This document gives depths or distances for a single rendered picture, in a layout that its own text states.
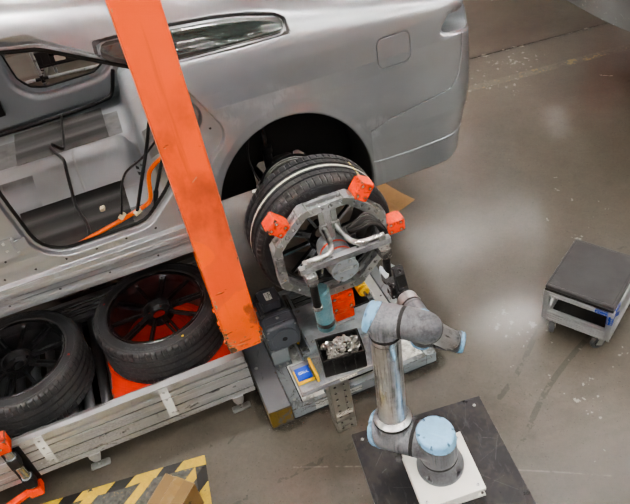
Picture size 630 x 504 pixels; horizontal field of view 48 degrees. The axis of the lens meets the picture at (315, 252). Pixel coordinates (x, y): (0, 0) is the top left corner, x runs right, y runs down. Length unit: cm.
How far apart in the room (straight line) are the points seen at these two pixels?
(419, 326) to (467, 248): 204
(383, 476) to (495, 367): 100
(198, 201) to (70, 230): 129
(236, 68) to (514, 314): 201
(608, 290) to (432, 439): 137
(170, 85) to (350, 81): 109
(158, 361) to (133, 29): 171
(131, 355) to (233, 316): 62
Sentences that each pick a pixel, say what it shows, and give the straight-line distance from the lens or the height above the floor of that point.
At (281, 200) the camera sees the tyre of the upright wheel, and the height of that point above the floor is 114.
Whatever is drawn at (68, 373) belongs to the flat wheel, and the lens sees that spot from 362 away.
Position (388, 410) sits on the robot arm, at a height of 74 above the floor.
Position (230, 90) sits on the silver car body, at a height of 152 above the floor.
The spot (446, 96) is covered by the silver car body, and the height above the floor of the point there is 113.
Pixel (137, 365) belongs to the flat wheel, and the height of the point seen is 43.
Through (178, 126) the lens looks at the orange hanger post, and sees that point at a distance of 256.
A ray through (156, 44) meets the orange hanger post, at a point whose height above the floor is 203.
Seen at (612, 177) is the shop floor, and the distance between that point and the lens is 500.
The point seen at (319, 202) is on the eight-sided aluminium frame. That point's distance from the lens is 306.
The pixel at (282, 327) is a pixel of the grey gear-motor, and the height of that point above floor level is 39.
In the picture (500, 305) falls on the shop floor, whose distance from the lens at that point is 407.
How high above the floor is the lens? 298
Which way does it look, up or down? 42 degrees down
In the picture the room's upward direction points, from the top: 11 degrees counter-clockwise
